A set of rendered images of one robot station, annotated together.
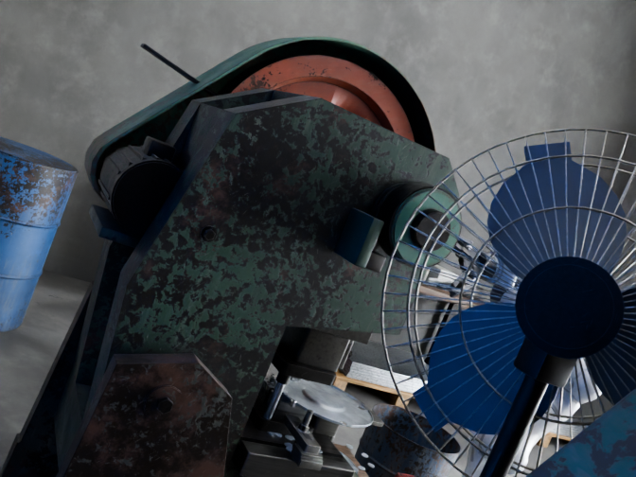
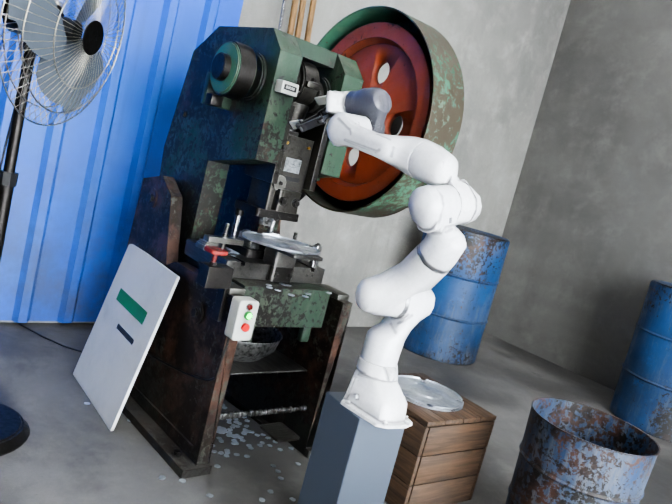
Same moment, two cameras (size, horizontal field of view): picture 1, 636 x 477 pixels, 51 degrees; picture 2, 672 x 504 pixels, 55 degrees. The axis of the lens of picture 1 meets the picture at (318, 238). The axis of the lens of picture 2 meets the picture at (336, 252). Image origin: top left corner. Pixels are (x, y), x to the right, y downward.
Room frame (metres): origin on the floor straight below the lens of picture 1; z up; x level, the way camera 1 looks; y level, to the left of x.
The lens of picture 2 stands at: (1.37, -2.48, 1.13)
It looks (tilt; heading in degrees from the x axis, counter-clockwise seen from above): 8 degrees down; 74
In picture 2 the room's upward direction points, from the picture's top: 14 degrees clockwise
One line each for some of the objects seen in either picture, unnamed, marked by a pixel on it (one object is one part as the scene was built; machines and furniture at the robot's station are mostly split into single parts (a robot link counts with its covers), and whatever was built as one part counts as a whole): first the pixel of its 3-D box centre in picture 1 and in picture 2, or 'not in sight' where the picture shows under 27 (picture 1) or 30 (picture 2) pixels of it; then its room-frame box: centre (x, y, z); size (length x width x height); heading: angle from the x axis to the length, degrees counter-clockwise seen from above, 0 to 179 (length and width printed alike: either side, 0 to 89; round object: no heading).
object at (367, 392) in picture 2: not in sight; (380, 388); (2.07, -0.80, 0.52); 0.22 x 0.19 x 0.14; 109
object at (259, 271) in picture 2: (269, 426); (255, 261); (1.75, -0.07, 0.68); 0.45 x 0.30 x 0.06; 27
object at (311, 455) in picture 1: (304, 431); (222, 236); (1.60, -0.15, 0.76); 0.17 x 0.06 x 0.10; 27
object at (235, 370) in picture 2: not in sight; (232, 351); (1.74, -0.06, 0.31); 0.43 x 0.42 x 0.01; 27
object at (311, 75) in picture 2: not in sight; (292, 107); (1.75, -0.07, 1.27); 0.21 x 0.12 x 0.34; 117
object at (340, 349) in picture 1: (333, 307); (283, 170); (1.77, -0.11, 1.04); 0.17 x 0.15 x 0.30; 117
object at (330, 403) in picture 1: (324, 398); (281, 242); (1.80, -0.18, 0.78); 0.29 x 0.29 x 0.01
